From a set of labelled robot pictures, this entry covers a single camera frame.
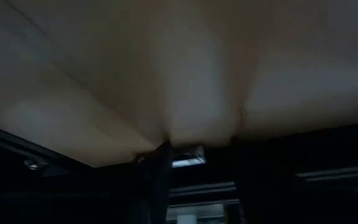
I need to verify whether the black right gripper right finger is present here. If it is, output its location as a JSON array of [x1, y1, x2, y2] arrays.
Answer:
[[229, 136, 295, 224]]

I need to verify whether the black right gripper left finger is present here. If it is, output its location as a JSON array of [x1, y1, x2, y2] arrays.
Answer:
[[131, 141, 173, 224]]

